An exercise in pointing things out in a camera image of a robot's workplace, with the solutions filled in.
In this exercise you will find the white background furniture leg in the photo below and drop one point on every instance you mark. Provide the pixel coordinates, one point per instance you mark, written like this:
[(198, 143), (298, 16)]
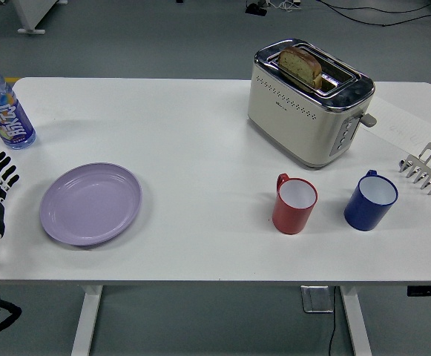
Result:
[(26, 15)]

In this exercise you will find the silver metal toast rack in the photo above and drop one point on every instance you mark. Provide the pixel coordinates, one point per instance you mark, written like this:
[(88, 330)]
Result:
[(428, 163)]

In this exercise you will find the blue drink bottle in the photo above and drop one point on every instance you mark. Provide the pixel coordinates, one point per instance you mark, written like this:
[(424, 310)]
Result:
[(9, 118)]

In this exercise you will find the cream chrome toaster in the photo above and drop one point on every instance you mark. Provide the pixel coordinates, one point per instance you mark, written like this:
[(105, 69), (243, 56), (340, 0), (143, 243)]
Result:
[(293, 122)]

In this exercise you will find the white paper sheet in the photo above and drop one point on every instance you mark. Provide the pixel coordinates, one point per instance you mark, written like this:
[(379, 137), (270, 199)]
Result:
[(404, 122)]

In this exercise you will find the red enamel mug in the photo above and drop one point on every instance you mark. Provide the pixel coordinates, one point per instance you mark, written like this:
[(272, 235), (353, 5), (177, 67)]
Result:
[(291, 219)]

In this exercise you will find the blue enamel mug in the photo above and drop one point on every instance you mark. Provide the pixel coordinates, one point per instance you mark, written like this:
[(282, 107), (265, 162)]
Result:
[(363, 215)]

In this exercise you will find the purple plastic plate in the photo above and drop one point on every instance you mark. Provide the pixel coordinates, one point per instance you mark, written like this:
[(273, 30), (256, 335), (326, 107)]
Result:
[(91, 204)]

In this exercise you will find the brown bread slice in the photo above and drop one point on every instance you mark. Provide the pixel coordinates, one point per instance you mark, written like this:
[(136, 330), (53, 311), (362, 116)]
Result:
[(298, 63)]

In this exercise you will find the silver box under table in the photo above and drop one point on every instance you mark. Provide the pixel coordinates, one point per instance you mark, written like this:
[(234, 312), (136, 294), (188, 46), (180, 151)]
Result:
[(316, 299)]

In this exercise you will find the black device on floor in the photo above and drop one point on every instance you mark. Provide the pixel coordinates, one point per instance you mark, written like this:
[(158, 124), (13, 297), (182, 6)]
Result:
[(256, 9)]

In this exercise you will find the black table control panel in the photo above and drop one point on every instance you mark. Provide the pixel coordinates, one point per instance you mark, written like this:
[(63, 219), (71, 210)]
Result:
[(428, 291)]

